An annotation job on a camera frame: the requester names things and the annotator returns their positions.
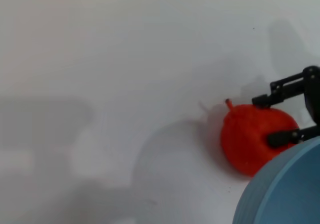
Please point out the blue ceramic bowl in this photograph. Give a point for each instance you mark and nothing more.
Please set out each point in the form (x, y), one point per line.
(287, 196)

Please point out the orange fruit with stem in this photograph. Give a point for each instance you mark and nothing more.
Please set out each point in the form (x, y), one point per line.
(245, 139)

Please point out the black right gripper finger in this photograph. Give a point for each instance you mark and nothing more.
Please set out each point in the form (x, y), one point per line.
(287, 89)
(282, 138)

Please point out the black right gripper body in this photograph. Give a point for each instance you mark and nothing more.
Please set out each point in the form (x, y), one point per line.
(313, 91)

